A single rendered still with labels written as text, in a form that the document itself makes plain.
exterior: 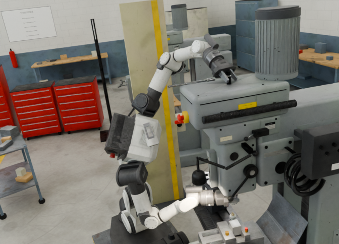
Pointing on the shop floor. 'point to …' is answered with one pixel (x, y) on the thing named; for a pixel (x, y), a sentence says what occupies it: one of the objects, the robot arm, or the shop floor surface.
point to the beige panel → (150, 59)
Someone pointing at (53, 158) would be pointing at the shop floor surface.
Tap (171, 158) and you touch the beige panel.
